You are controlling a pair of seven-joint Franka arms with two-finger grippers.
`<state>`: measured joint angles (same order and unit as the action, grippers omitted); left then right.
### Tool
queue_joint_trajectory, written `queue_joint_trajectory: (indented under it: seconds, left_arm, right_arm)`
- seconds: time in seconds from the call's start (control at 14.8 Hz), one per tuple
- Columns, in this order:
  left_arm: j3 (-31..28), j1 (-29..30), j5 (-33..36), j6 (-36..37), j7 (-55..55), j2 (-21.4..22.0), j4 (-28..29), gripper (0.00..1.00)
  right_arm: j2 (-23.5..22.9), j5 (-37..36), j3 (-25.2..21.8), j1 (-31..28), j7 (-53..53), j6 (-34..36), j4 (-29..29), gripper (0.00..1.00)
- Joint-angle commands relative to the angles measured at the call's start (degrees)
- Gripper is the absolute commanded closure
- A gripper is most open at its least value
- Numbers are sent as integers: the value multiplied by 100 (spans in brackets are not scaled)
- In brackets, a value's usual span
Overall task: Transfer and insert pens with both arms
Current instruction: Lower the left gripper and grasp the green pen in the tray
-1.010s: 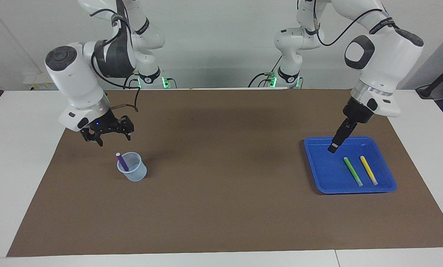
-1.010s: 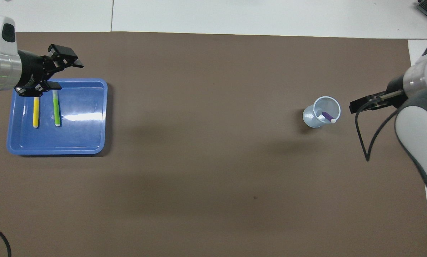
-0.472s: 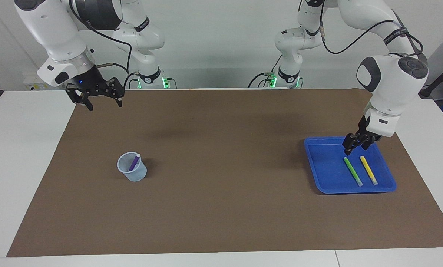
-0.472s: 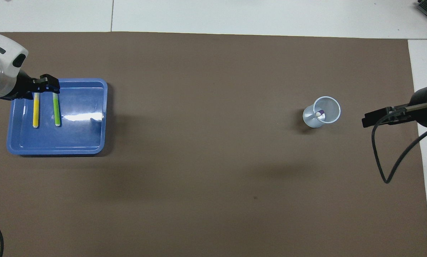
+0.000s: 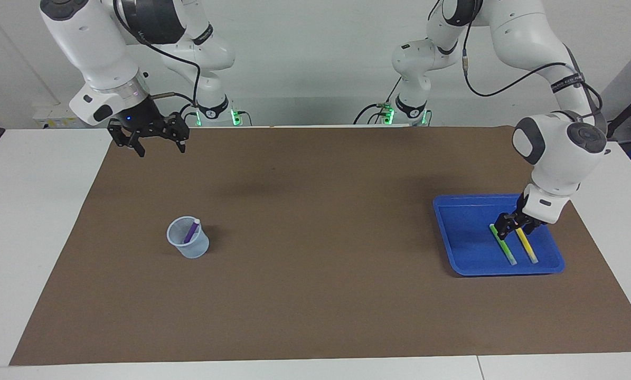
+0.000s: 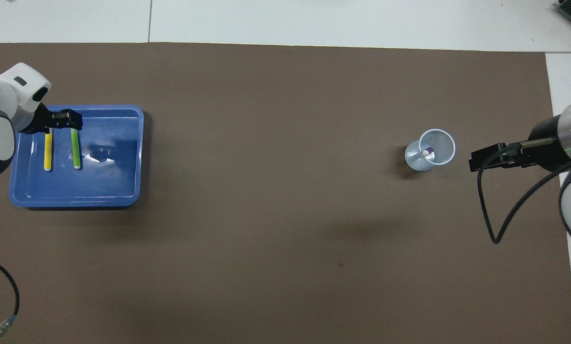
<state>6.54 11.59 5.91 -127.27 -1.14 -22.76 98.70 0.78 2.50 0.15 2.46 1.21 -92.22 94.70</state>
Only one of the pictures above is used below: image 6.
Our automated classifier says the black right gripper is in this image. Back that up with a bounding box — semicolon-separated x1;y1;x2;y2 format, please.
469;115;565;172

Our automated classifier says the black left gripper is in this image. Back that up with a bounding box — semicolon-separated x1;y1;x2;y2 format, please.
27;106;83;135

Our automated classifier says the green pen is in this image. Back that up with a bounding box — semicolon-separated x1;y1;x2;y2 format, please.
70;128;81;170

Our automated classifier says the yellow pen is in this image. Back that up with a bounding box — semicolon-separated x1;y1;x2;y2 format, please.
44;128;53;172

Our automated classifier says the clear plastic cup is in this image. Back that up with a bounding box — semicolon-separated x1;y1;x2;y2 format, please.
405;129;456;172

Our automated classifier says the blue plastic tray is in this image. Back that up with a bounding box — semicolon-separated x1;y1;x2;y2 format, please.
9;105;144;208

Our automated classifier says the brown table mat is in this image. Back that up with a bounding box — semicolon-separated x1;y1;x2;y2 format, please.
0;42;571;344

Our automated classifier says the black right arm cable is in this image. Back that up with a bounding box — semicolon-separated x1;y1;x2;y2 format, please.
476;138;571;245

